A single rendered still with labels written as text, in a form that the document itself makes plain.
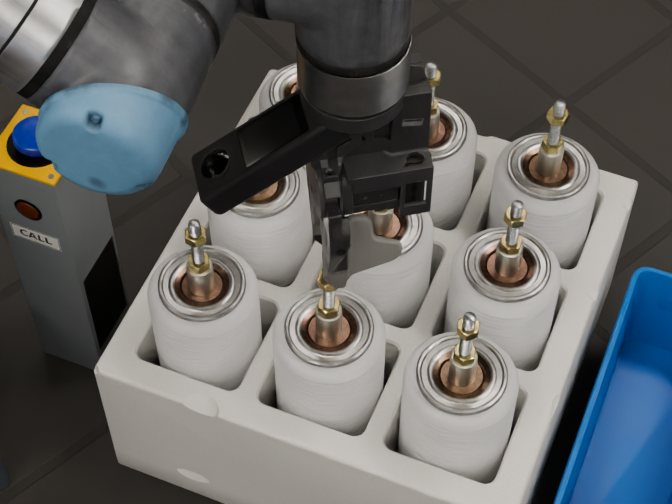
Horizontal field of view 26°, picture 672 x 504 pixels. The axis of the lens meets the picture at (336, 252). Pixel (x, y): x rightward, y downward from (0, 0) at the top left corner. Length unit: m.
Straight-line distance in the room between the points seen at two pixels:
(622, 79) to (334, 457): 0.71
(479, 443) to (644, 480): 0.29
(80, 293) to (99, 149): 0.59
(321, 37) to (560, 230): 0.49
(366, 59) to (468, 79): 0.84
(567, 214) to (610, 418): 0.26
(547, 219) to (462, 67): 0.47
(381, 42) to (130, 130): 0.19
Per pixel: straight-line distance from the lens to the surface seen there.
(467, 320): 1.13
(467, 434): 1.20
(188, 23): 0.85
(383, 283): 1.28
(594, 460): 1.46
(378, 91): 0.94
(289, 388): 1.24
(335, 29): 0.89
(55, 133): 0.81
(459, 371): 1.18
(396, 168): 1.01
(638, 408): 1.50
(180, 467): 1.40
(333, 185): 1.01
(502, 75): 1.75
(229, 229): 1.30
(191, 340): 1.24
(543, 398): 1.28
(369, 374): 1.22
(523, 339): 1.29
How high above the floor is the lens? 1.29
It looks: 55 degrees down
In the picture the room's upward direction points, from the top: straight up
